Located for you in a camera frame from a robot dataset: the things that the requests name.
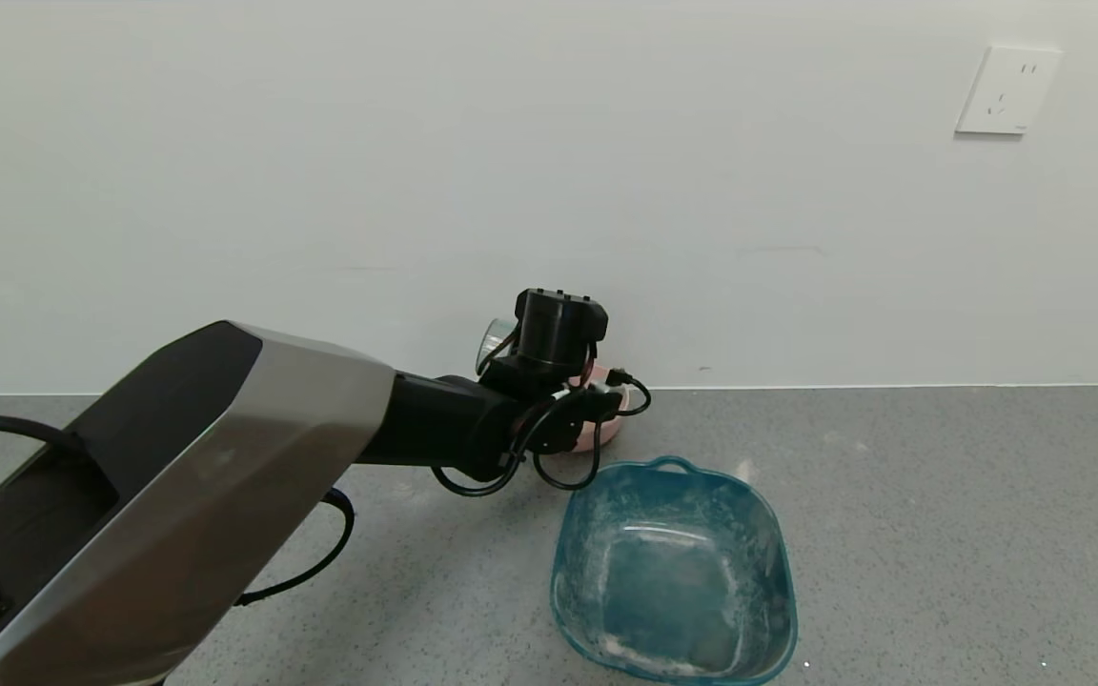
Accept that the white wall socket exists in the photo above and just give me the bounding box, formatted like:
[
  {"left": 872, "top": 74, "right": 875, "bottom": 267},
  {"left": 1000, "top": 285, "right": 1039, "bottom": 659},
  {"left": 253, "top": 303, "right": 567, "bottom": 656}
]
[{"left": 954, "top": 46, "right": 1062, "bottom": 137}]

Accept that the teal plastic basin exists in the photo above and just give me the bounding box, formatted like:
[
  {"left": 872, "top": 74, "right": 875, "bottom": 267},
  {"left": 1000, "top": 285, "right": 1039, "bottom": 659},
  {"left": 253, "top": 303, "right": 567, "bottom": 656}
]
[{"left": 550, "top": 455, "right": 799, "bottom": 685}]

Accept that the ribbed clear glass cup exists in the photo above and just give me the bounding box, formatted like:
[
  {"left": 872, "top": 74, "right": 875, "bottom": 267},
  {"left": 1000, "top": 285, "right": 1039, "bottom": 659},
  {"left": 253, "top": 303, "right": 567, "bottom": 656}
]
[{"left": 475, "top": 318, "right": 521, "bottom": 375}]

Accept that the pink bowl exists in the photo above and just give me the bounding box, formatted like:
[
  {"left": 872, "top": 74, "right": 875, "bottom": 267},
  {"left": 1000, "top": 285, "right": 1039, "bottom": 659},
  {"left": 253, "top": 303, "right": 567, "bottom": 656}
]
[{"left": 563, "top": 367, "right": 628, "bottom": 454}]

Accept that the thin black camera cable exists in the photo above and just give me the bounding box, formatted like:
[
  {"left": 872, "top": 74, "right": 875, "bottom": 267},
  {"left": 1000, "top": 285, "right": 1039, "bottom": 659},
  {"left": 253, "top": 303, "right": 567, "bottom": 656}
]
[{"left": 430, "top": 370, "right": 652, "bottom": 498}]

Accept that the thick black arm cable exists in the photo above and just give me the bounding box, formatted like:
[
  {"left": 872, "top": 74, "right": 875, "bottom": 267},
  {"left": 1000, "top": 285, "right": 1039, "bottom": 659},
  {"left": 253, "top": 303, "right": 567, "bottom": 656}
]
[{"left": 0, "top": 416, "right": 356, "bottom": 607}]

